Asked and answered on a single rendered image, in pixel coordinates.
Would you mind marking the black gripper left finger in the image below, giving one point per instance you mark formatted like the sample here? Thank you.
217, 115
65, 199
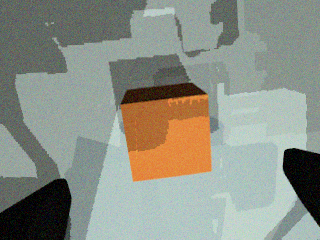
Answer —
41, 216

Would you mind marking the orange block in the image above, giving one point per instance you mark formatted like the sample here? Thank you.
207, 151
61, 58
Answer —
167, 129

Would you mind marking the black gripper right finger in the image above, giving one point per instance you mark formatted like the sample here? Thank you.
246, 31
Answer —
302, 169

